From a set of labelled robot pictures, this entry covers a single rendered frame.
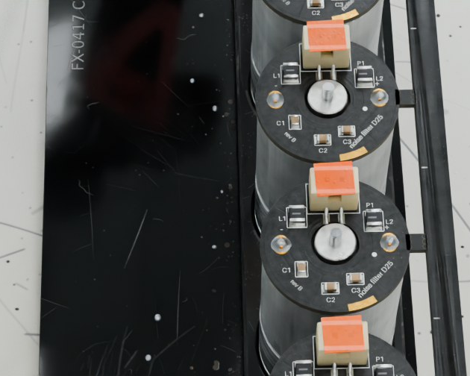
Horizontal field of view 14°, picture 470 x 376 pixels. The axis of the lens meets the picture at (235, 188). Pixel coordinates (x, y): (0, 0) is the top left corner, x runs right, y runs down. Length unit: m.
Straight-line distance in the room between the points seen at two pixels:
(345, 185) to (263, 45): 0.05
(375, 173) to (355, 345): 0.05
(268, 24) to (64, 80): 0.06
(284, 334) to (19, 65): 0.11
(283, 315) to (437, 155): 0.04
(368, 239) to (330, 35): 0.04
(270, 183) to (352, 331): 0.05
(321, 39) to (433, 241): 0.04
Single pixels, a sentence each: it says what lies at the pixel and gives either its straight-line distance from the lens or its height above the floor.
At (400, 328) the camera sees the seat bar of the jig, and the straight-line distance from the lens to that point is 0.36.
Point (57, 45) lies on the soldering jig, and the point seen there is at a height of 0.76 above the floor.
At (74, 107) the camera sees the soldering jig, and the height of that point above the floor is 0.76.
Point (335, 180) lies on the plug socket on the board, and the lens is 0.31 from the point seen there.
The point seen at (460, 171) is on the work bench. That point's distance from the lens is 0.40.
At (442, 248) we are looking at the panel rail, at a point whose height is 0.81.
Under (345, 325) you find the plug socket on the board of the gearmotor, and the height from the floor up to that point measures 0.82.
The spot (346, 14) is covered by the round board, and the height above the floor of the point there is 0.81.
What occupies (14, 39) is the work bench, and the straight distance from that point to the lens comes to 0.41.
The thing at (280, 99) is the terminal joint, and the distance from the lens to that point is 0.33.
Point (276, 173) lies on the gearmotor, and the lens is 0.34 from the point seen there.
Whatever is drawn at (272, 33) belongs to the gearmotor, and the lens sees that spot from 0.35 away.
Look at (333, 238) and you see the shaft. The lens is 0.31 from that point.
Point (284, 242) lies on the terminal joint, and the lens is 0.32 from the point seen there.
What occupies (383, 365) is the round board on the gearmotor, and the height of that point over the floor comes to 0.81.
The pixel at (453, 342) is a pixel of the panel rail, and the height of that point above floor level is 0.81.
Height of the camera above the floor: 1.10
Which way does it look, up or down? 62 degrees down
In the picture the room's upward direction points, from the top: straight up
